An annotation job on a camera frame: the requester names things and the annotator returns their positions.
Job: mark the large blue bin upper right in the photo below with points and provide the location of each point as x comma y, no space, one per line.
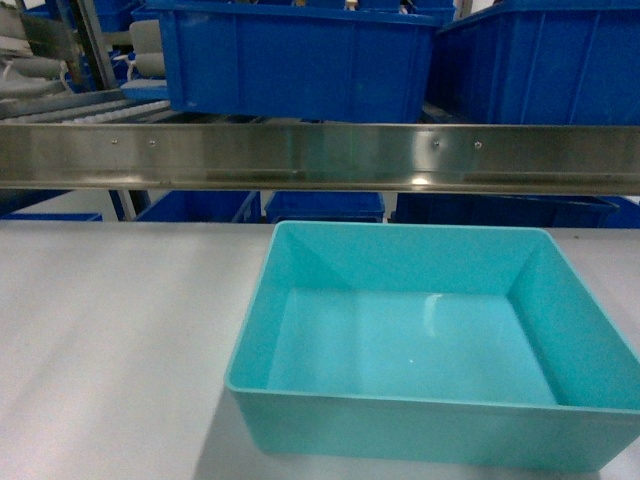
540,62

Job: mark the teal plastic bin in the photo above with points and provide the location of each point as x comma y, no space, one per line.
451,344

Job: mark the blue bin below rail left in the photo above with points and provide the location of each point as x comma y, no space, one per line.
205,207

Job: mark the blue bin below rail centre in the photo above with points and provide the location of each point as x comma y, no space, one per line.
331,206

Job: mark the blue bin below rail right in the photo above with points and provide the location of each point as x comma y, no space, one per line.
540,211

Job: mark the stainless steel shelf rail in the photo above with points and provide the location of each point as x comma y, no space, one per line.
428,157

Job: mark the large blue bin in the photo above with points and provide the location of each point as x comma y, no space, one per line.
540,62
295,61

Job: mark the blue bin below rail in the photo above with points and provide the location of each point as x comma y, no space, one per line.
331,206
540,211
205,207

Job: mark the large blue bin upper centre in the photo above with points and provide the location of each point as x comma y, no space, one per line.
295,61

